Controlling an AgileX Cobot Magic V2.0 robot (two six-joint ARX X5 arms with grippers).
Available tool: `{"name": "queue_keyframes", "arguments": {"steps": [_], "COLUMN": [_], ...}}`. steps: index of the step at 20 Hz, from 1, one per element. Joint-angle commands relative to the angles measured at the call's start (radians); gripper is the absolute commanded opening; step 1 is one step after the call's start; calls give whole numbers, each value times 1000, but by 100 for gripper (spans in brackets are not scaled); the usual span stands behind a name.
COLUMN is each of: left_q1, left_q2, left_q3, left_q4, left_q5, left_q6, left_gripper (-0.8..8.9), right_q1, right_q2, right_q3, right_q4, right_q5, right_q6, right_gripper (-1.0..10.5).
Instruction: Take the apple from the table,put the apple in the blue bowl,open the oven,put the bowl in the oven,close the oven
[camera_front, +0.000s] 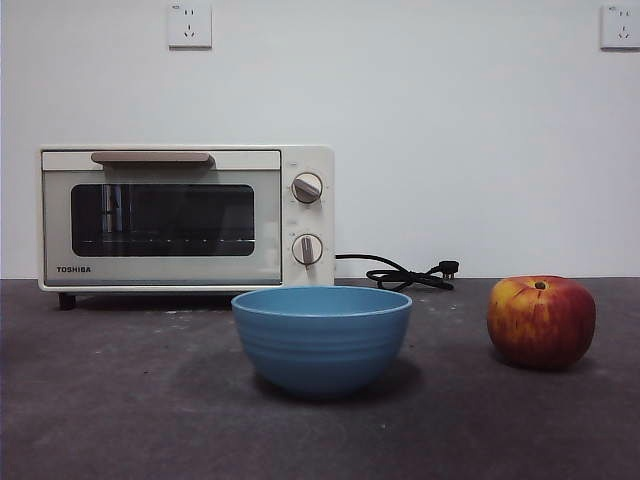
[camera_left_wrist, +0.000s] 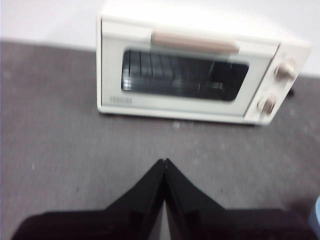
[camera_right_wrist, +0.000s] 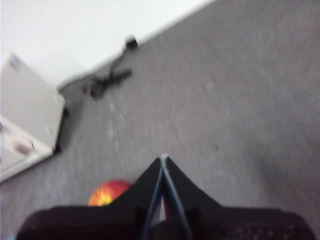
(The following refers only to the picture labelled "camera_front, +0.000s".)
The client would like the cream Toshiba toaster oven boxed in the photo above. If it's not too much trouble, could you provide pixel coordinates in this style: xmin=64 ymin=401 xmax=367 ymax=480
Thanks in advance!
xmin=38 ymin=144 xmax=336 ymax=312

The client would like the blue ribbed bowl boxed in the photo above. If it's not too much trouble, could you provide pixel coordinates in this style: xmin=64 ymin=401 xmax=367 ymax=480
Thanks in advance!
xmin=231 ymin=285 xmax=415 ymax=402

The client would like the black oven power cable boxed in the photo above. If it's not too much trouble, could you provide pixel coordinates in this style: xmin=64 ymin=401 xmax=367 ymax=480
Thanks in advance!
xmin=334 ymin=253 xmax=462 ymax=293

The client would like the round timer knob, upright pointer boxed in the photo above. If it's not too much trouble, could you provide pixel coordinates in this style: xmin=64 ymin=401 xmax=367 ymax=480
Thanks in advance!
xmin=290 ymin=232 xmax=324 ymax=267

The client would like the round temperature knob, slanted pointer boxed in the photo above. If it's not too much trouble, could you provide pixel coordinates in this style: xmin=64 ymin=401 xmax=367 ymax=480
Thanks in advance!
xmin=290 ymin=172 xmax=324 ymax=205

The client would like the glass oven door with handle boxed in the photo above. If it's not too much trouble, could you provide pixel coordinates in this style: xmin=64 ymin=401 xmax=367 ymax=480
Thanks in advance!
xmin=41 ymin=149 xmax=283 ymax=288

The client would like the red yellow apple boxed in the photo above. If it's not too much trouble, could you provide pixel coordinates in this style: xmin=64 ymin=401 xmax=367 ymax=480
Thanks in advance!
xmin=486 ymin=274 xmax=598 ymax=372

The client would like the white wall socket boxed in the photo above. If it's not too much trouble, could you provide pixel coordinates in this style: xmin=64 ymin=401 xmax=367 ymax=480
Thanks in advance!
xmin=599 ymin=4 xmax=640 ymax=51
xmin=167 ymin=2 xmax=214 ymax=51

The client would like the metal oven wire rack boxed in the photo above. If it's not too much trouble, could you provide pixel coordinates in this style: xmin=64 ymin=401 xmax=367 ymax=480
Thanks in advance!
xmin=78 ymin=236 xmax=254 ymax=249

